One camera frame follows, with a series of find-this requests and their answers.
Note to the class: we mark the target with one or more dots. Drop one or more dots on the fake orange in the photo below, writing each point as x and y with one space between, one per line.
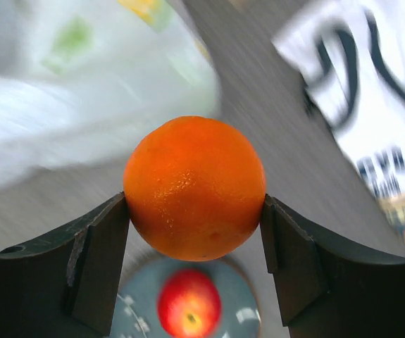
195 188

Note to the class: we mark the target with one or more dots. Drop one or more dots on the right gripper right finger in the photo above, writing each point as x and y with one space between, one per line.
328 285

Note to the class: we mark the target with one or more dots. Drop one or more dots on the blue ceramic plate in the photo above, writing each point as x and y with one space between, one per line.
135 313

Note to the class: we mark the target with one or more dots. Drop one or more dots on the white printed t-shirt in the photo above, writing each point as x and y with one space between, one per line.
351 56

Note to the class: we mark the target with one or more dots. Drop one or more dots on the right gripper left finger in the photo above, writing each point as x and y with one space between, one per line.
64 283

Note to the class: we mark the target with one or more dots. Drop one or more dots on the fake red apple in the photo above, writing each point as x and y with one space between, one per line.
189 304

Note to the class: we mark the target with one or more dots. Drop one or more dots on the white plastic bag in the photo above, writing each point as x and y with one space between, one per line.
82 82

